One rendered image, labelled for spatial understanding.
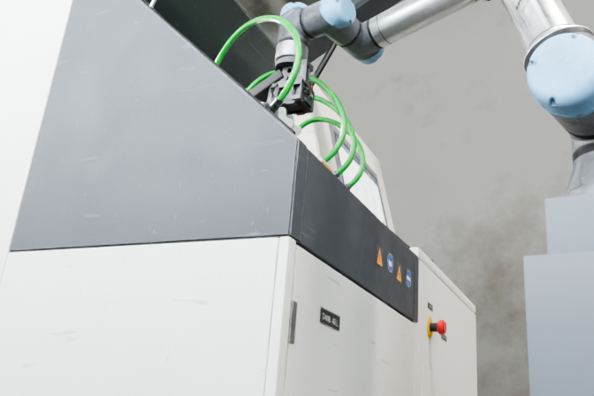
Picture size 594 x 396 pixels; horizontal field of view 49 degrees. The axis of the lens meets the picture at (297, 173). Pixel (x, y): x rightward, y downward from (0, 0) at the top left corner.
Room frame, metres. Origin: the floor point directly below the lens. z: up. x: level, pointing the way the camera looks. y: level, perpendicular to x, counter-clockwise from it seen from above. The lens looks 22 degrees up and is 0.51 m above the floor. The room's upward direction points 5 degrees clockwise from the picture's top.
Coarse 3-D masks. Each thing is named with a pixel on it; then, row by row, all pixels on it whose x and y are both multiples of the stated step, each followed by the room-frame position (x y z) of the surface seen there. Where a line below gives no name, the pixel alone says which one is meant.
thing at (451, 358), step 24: (312, 144) 1.70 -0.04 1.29; (336, 168) 1.81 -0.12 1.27; (384, 192) 2.30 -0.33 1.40; (432, 288) 1.67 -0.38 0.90; (432, 312) 1.68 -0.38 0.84; (456, 312) 1.92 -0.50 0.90; (432, 336) 1.68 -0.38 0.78; (456, 336) 1.92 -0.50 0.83; (432, 360) 1.68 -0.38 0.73; (456, 360) 1.91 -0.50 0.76; (432, 384) 1.67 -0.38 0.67; (456, 384) 1.90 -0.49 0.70
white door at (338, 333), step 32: (320, 288) 1.04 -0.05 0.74; (352, 288) 1.17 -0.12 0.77; (320, 320) 1.05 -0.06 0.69; (352, 320) 1.17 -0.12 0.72; (384, 320) 1.33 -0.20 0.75; (288, 352) 0.96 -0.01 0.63; (320, 352) 1.06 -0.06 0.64; (352, 352) 1.18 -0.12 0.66; (384, 352) 1.34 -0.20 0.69; (288, 384) 0.97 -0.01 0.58; (320, 384) 1.07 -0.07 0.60; (352, 384) 1.19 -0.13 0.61; (384, 384) 1.34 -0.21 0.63
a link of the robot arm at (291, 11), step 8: (288, 8) 1.28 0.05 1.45; (296, 8) 1.28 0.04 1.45; (280, 16) 1.30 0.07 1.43; (288, 16) 1.28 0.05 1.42; (296, 16) 1.26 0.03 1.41; (280, 24) 1.30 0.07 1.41; (296, 24) 1.27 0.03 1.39; (280, 32) 1.30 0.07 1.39; (288, 32) 1.28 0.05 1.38; (280, 40) 1.29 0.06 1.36; (304, 40) 1.29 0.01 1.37
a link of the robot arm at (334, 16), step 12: (324, 0) 1.21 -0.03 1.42; (336, 0) 1.19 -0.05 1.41; (348, 0) 1.22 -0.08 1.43; (300, 12) 1.26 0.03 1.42; (312, 12) 1.23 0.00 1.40; (324, 12) 1.21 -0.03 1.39; (336, 12) 1.20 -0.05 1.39; (348, 12) 1.22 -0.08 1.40; (312, 24) 1.25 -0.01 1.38; (324, 24) 1.24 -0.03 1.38; (336, 24) 1.23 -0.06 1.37; (348, 24) 1.23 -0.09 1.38; (312, 36) 1.28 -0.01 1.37; (336, 36) 1.28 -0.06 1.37; (348, 36) 1.28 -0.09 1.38
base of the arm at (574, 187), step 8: (592, 144) 0.96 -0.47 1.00; (576, 152) 0.99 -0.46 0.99; (584, 152) 0.97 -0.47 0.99; (592, 152) 0.96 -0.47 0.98; (576, 160) 0.99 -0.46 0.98; (584, 160) 0.97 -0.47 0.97; (592, 160) 0.96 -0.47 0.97; (576, 168) 0.99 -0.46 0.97; (584, 168) 0.97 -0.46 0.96; (592, 168) 0.95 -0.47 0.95; (576, 176) 0.99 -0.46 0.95; (584, 176) 0.96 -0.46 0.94; (592, 176) 0.95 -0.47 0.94; (576, 184) 0.99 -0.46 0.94; (584, 184) 0.96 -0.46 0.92; (592, 184) 0.95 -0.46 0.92; (568, 192) 0.99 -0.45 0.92; (576, 192) 0.97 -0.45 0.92; (584, 192) 0.96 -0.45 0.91; (592, 192) 0.95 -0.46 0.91
